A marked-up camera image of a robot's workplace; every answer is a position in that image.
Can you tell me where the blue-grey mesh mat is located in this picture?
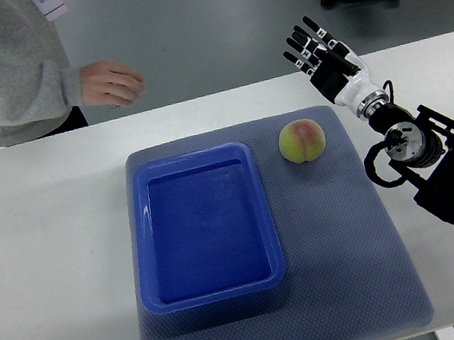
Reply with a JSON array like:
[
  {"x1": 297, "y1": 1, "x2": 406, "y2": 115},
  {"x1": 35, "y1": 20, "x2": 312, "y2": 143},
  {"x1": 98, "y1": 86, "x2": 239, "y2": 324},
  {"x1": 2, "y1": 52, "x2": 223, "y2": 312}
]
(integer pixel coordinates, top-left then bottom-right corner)
[{"x1": 126, "y1": 106, "x2": 433, "y2": 340}]

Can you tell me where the yellow-pink peach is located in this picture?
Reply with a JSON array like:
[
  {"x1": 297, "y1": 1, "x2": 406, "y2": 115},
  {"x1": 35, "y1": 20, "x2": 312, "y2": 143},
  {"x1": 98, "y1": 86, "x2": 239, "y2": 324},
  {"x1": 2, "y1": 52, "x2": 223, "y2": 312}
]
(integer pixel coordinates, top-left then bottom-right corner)
[{"x1": 278, "y1": 118, "x2": 327, "y2": 164}]

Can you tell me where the blue plastic tray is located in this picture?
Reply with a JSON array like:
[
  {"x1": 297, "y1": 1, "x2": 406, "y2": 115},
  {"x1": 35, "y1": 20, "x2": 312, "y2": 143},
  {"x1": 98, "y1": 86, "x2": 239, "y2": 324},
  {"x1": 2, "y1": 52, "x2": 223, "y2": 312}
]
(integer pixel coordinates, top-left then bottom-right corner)
[{"x1": 132, "y1": 142, "x2": 286, "y2": 316}]

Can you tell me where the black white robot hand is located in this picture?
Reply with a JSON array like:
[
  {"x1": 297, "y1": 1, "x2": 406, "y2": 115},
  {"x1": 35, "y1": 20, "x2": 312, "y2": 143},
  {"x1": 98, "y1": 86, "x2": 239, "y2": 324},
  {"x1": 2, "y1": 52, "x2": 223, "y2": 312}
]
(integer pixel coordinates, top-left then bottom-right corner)
[{"x1": 283, "y1": 16, "x2": 390, "y2": 120}]

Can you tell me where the person's bare hand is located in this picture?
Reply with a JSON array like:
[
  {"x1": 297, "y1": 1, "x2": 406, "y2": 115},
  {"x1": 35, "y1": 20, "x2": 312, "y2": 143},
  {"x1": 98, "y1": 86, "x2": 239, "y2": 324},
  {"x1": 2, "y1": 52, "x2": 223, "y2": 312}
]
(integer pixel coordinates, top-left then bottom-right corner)
[{"x1": 79, "y1": 61, "x2": 146, "y2": 107}]

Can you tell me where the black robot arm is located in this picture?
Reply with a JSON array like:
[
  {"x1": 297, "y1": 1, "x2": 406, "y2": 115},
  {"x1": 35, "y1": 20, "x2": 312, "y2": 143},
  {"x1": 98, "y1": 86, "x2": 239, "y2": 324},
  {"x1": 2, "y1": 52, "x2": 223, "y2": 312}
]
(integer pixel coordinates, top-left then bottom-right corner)
[{"x1": 356, "y1": 82, "x2": 454, "y2": 225}]

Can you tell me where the white name badge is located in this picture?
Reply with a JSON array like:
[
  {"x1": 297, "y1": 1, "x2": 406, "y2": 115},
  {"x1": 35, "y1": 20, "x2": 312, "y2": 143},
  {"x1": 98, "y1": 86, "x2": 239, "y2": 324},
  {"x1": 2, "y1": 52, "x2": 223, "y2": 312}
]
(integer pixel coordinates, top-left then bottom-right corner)
[{"x1": 32, "y1": 0, "x2": 68, "y2": 22}]

